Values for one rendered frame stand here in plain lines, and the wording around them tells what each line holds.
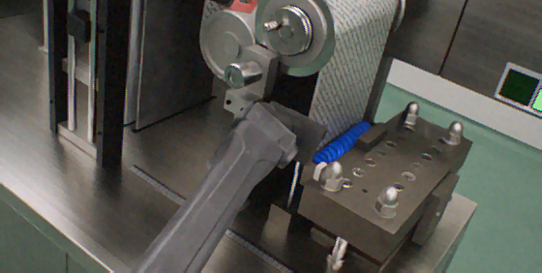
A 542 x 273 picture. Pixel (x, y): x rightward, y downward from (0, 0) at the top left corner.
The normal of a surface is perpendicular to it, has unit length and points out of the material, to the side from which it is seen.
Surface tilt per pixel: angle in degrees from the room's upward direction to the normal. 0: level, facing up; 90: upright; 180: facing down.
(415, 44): 90
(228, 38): 90
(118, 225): 0
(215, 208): 27
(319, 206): 90
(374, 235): 90
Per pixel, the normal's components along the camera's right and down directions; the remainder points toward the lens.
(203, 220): 0.58, -0.62
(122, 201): 0.18, -0.85
